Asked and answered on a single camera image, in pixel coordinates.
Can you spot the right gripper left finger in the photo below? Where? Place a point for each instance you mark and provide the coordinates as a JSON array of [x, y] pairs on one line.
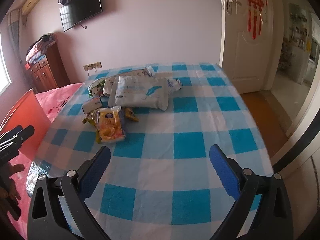
[[46, 219]]

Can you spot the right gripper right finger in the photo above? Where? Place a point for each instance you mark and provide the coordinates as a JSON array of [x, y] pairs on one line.
[[273, 218]]

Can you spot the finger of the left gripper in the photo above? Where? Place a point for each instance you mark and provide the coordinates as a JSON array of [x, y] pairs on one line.
[[12, 140]]

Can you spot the small white blue packet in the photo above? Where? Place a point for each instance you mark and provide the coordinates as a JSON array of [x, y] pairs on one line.
[[91, 105]]

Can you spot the blue orange snack packet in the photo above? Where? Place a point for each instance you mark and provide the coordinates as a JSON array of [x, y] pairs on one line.
[[110, 124]]

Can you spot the green white milk packet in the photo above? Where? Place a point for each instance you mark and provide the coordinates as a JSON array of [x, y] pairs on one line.
[[96, 87]]

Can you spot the white feather wet-wipes pack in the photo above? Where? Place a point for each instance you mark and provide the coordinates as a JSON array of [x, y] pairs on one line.
[[152, 92]]

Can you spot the grey white bag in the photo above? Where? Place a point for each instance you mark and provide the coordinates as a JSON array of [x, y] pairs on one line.
[[125, 75]]

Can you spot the orange plastic trash bucket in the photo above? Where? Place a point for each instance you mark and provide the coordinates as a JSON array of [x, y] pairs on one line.
[[28, 111]]

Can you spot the person's left hand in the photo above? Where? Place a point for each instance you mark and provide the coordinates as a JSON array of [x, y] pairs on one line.
[[9, 193]]

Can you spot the pink heart-print bedspread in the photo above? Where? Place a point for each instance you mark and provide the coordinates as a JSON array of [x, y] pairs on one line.
[[52, 102]]

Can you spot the window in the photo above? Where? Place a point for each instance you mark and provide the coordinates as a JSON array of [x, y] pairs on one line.
[[5, 79]]

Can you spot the brown wooden cabinet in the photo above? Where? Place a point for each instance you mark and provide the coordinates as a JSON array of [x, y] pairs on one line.
[[49, 72]]

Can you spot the folded blankets stack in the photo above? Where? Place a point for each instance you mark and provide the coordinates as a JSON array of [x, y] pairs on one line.
[[39, 48]]

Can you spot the blue white checkered tablecloth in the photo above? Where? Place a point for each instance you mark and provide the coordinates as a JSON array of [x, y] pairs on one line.
[[160, 183]]

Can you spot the grey patterned curtain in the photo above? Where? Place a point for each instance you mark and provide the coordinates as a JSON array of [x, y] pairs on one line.
[[13, 26]]

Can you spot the white room door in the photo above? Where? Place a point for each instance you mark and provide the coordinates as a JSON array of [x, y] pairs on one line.
[[247, 62]]

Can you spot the wall power outlet strip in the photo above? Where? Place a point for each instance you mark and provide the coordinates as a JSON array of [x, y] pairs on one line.
[[92, 66]]

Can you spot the wall-mounted black television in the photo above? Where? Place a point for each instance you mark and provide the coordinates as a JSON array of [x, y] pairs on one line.
[[76, 11]]

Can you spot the silver door handle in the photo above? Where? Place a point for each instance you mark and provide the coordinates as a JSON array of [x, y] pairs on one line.
[[230, 4]]

